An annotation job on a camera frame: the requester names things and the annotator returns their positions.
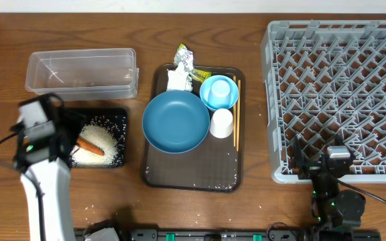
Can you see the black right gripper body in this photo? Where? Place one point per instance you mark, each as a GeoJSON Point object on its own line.
{"type": "Point", "coordinates": [310, 169]}

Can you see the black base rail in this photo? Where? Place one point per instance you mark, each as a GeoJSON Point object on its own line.
{"type": "Point", "coordinates": [154, 235]}

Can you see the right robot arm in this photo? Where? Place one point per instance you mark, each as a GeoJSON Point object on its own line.
{"type": "Point", "coordinates": [338, 212]}

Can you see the crumpled white napkin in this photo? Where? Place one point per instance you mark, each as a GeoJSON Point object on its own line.
{"type": "Point", "coordinates": [179, 79]}

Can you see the crumpled silver foil wrapper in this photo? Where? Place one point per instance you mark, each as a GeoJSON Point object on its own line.
{"type": "Point", "coordinates": [184, 56]}

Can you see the yellow snack packet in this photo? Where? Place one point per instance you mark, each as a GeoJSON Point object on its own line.
{"type": "Point", "coordinates": [200, 75]}

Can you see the wooden chopstick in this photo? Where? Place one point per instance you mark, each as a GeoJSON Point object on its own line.
{"type": "Point", "coordinates": [235, 118]}
{"type": "Point", "coordinates": [238, 114]}

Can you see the left wooden chopstick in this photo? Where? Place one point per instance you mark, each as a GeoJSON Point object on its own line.
{"type": "Point", "coordinates": [235, 118]}

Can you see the orange carrot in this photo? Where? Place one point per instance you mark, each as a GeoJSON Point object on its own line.
{"type": "Point", "coordinates": [88, 146]}

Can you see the light blue cup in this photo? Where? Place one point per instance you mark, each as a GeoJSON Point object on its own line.
{"type": "Point", "coordinates": [219, 95]}

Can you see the pile of white rice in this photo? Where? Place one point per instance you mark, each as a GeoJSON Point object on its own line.
{"type": "Point", "coordinates": [106, 140]}

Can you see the dark blue plate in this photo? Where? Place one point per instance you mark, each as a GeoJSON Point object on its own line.
{"type": "Point", "coordinates": [175, 121]}

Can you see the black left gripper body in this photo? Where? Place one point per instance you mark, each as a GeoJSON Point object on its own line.
{"type": "Point", "coordinates": [70, 124]}

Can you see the light blue bowl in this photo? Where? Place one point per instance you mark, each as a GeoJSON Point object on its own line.
{"type": "Point", "coordinates": [205, 88]}

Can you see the grey dishwasher rack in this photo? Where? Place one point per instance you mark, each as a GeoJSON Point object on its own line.
{"type": "Point", "coordinates": [325, 79]}

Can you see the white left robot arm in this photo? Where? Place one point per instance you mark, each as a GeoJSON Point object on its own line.
{"type": "Point", "coordinates": [47, 188]}

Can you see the right wooden chopstick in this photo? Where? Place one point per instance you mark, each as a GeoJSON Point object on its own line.
{"type": "Point", "coordinates": [238, 114]}

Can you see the white pink cup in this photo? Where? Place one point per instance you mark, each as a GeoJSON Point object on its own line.
{"type": "Point", "coordinates": [221, 123]}

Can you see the black rectangular tray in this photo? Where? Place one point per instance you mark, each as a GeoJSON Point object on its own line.
{"type": "Point", "coordinates": [119, 117]}

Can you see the clear plastic bin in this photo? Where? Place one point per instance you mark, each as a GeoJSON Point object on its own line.
{"type": "Point", "coordinates": [89, 74]}

